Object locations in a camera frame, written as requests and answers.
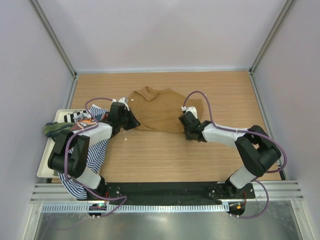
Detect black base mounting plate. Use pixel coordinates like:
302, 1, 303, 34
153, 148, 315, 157
93, 181, 256, 215

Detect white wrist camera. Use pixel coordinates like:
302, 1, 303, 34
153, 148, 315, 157
181, 106, 198, 119
112, 97, 130, 111

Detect white plastic tray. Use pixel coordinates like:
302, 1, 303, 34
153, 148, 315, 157
37, 109, 81, 179

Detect tan brown tank top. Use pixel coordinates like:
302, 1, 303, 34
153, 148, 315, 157
127, 86, 204, 134

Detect blue white striped top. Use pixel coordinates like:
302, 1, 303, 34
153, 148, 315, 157
57, 104, 108, 200

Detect olive green tank top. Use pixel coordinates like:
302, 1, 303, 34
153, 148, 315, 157
43, 122, 75, 142

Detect left aluminium frame post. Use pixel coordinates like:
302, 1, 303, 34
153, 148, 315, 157
29, 0, 77, 77

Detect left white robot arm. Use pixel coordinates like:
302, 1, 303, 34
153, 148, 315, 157
47, 101, 140, 200

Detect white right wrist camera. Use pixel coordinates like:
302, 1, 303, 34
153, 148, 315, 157
181, 106, 198, 119

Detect right aluminium frame post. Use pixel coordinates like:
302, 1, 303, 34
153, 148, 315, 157
249, 0, 298, 74

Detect black white striped top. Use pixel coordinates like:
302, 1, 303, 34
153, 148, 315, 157
63, 109, 90, 123

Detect slotted grey cable duct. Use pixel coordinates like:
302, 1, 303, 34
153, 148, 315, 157
41, 202, 229, 214

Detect aluminium frame post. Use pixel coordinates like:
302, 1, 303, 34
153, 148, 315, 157
29, 0, 77, 77
249, 0, 298, 74

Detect aluminium front rail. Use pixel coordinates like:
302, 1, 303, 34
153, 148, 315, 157
30, 183, 78, 203

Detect red graphic tank top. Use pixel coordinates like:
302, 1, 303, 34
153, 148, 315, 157
70, 113, 108, 131

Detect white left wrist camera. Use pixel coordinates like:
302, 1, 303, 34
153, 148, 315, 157
112, 97, 130, 111

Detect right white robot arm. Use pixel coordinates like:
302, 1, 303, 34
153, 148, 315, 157
178, 110, 282, 198

